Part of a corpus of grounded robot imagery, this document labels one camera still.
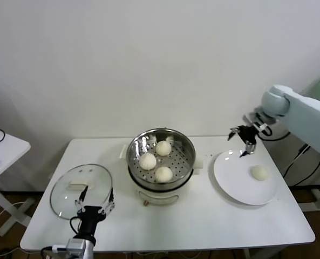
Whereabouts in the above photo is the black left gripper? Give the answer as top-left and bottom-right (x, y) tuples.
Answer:
(74, 186), (116, 241)

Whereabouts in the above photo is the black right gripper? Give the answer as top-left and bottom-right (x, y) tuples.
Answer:
(228, 125), (259, 159)

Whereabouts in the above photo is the white steamed baozi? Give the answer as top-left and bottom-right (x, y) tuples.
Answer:
(154, 166), (174, 183)
(250, 165), (270, 181)
(139, 153), (158, 171)
(155, 140), (173, 156)

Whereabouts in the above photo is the steel steamer pot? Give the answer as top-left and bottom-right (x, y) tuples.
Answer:
(120, 144), (205, 207)

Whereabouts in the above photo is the steel steamer basket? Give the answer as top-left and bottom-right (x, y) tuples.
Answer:
(127, 128), (197, 190)

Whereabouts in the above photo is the glass pot lid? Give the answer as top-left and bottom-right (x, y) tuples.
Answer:
(50, 163), (114, 220)

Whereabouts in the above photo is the white plate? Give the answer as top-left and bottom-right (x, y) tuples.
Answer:
(208, 150), (279, 206)

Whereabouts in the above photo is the white side table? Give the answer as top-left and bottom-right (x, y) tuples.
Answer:
(0, 126), (32, 237)

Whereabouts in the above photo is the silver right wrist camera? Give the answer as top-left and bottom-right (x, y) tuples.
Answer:
(242, 107), (273, 133)

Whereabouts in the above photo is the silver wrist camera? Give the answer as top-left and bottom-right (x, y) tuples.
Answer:
(40, 238), (85, 256)
(242, 107), (273, 133)

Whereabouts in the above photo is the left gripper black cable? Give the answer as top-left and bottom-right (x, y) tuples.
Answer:
(69, 215), (83, 238)

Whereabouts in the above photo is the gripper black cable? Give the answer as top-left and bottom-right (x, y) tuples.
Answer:
(256, 125), (290, 141)
(69, 215), (83, 238)

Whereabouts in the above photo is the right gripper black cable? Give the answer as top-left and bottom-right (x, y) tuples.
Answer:
(256, 125), (290, 141)

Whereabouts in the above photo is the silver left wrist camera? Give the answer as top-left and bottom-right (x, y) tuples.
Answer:
(40, 238), (85, 256)

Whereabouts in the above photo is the white floor cable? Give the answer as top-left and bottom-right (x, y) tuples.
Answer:
(0, 198), (36, 217)

